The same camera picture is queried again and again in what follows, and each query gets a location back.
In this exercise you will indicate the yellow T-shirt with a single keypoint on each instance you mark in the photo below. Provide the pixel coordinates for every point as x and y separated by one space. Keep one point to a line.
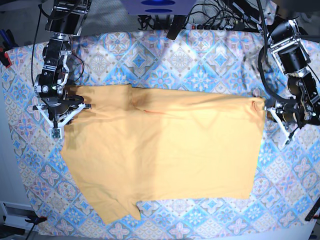
147 144

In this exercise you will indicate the black clamp top centre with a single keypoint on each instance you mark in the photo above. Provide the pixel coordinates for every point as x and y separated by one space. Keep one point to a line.
176 26

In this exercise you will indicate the white rail bottom left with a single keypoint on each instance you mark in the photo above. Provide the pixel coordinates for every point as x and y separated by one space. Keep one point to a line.
15 215

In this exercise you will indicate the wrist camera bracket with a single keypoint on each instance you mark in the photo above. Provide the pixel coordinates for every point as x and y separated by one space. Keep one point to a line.
56 130
284 137

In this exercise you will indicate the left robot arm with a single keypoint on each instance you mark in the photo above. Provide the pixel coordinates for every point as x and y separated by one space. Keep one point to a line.
283 40

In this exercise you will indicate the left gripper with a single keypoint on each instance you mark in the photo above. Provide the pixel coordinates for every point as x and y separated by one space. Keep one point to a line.
290 113

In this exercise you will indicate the red clamp left edge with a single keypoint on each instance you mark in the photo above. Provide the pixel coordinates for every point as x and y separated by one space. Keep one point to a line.
4 59

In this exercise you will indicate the blue handled tools left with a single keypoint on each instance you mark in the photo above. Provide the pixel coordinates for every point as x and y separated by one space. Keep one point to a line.
8 39

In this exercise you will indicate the white power strip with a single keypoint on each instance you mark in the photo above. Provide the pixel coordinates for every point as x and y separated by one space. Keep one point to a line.
194 26

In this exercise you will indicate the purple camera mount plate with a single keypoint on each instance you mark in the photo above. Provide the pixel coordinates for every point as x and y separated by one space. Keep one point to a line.
158 7

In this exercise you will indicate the patterned blue tablecloth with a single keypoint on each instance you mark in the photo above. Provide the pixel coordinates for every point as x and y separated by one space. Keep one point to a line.
287 180

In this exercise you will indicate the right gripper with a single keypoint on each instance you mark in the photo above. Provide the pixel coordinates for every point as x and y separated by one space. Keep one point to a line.
59 107

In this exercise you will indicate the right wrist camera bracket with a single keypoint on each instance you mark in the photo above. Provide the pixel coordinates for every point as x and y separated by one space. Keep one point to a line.
56 130

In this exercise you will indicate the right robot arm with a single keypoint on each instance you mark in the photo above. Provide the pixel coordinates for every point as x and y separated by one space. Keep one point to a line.
64 22

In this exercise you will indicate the orange black clamp bottom left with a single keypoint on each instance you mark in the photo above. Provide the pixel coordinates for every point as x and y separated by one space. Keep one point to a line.
34 220

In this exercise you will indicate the black clamp right edge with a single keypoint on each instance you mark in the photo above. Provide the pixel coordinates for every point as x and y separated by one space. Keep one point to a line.
312 213

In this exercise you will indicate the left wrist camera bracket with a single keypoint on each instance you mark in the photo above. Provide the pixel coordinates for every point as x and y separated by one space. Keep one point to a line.
284 137

